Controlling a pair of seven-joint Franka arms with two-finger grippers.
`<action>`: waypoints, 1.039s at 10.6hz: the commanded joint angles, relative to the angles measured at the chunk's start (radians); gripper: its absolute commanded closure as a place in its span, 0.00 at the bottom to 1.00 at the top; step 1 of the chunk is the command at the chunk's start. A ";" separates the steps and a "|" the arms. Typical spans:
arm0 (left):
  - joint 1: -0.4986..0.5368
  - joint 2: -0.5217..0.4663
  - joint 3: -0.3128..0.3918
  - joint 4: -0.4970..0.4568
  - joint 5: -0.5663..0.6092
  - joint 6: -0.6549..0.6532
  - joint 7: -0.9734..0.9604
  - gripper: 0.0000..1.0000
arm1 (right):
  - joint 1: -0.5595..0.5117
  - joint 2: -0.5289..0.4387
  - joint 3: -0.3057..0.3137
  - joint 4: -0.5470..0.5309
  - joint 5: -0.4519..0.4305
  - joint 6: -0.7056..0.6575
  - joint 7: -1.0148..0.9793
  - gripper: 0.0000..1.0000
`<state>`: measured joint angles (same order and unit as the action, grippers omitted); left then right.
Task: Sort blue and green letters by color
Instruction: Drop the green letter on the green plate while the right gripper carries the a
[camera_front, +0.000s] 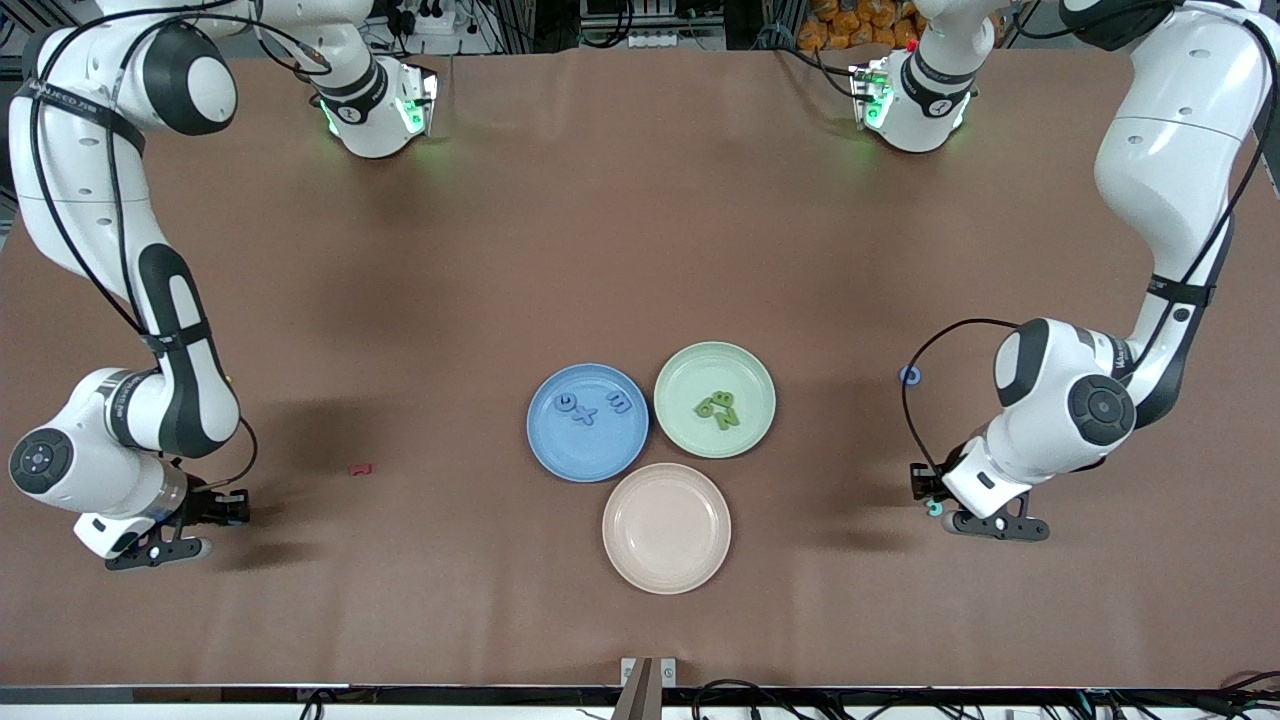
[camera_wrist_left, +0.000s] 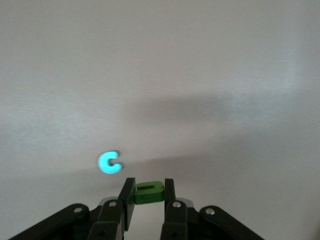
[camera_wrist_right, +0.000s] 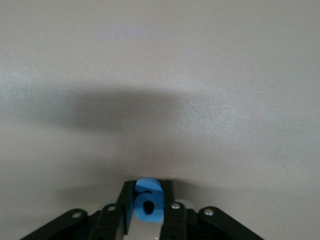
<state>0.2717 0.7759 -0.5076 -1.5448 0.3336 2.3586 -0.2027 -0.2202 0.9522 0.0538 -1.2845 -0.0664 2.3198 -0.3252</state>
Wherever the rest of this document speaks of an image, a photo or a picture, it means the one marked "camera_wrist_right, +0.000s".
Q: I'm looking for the brown table cover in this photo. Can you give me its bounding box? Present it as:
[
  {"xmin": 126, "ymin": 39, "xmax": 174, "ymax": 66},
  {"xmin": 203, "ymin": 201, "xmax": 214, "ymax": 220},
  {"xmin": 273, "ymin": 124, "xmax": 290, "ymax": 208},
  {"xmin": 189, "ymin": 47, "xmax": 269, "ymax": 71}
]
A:
[{"xmin": 0, "ymin": 0, "xmax": 320, "ymax": 240}]

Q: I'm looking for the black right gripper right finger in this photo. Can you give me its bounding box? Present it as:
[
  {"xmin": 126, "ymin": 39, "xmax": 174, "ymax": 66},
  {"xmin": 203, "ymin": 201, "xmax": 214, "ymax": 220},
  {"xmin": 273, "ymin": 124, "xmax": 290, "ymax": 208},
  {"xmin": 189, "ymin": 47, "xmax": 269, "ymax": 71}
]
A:
[{"xmin": 159, "ymin": 179, "xmax": 263, "ymax": 240}]

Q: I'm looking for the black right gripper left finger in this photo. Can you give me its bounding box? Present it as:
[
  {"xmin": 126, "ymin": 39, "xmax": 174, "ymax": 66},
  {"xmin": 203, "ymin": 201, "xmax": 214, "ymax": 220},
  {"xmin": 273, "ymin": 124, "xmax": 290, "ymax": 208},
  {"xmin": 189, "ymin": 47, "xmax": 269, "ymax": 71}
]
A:
[{"xmin": 21, "ymin": 181, "xmax": 137, "ymax": 240}]

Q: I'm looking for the blue foam letter a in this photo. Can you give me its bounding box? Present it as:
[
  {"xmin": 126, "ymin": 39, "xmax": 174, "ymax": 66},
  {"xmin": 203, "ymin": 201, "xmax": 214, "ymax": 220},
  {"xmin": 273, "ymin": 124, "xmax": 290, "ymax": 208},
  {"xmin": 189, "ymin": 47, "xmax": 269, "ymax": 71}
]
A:
[{"xmin": 132, "ymin": 177, "xmax": 165, "ymax": 224}]

